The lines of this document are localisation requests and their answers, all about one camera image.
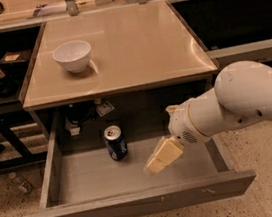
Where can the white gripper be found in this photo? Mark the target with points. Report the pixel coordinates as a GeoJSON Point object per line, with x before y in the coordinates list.
{"type": "Point", "coordinates": [180, 124]}

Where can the blue pepsi can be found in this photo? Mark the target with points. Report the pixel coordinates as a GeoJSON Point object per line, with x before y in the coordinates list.
{"type": "Point", "coordinates": [115, 144]}

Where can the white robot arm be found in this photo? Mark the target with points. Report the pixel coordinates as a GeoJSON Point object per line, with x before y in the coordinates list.
{"type": "Point", "coordinates": [240, 97]}

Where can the grey cabinet with counter top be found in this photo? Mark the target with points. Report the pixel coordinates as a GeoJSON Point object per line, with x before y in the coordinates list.
{"type": "Point", "coordinates": [133, 48]}

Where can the grey open drawer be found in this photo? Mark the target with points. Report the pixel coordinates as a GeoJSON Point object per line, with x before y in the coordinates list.
{"type": "Point", "coordinates": [82, 180]}

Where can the white paper tag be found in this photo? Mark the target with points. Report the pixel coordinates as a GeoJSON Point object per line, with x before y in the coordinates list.
{"type": "Point", "coordinates": [104, 108]}

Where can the white power adapter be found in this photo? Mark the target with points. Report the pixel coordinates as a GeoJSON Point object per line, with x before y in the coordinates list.
{"type": "Point", "coordinates": [74, 129]}

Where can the white ceramic bowl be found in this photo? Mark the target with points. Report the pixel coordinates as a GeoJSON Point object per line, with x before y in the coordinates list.
{"type": "Point", "coordinates": [73, 56]}

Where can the clear plastic water bottle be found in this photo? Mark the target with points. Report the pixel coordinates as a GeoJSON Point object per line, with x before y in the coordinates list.
{"type": "Point", "coordinates": [21, 183]}

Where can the black box with label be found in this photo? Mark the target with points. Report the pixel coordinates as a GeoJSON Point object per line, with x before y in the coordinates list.
{"type": "Point", "coordinates": [15, 57]}

